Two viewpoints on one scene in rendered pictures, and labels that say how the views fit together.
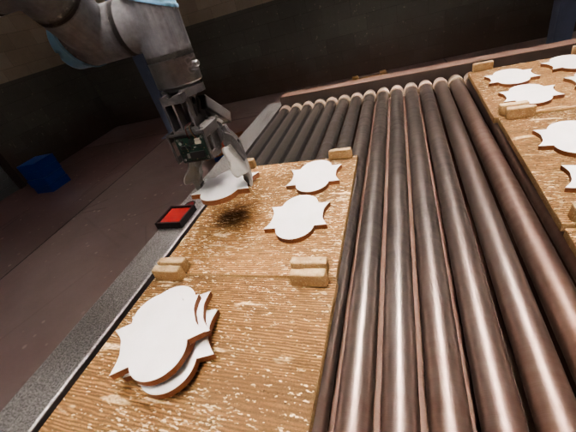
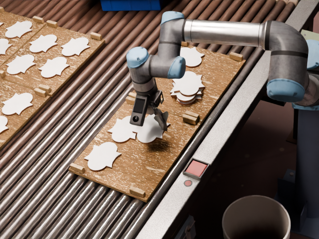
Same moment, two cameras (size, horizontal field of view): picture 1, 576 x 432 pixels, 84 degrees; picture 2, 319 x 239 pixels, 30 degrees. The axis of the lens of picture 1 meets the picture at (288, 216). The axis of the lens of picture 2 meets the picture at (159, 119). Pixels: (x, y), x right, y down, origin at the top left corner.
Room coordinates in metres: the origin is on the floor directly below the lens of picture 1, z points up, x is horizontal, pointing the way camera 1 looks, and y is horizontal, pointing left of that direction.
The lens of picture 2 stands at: (2.10, 0.50, 2.60)
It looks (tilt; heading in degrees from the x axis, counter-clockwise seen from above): 45 degrees down; 194
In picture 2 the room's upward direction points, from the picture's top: 11 degrees counter-clockwise
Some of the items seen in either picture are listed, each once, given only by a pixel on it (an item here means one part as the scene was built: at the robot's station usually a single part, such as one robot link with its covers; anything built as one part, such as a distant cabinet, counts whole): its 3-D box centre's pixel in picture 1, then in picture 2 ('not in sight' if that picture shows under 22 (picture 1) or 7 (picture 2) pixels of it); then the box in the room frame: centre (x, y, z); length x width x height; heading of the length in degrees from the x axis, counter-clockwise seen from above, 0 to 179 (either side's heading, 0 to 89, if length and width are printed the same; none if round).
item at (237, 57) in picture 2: not in sight; (236, 56); (0.11, 0.41, 0.95); 0.06 x 0.02 x 0.03; 65
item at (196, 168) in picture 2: (176, 217); (196, 169); (0.72, 0.27, 0.92); 0.06 x 0.06 x 0.01; 65
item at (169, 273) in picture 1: (168, 273); (192, 115); (0.47, 0.24, 0.95); 0.06 x 0.02 x 0.03; 65
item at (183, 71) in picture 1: (178, 73); (142, 81); (0.59, 0.10, 1.24); 0.08 x 0.08 x 0.05
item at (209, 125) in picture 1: (194, 123); (148, 96); (0.58, 0.11, 1.16); 0.09 x 0.08 x 0.12; 161
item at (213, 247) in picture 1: (271, 208); (136, 147); (0.61, 0.03, 0.93); 0.41 x 0.35 x 0.02; 156
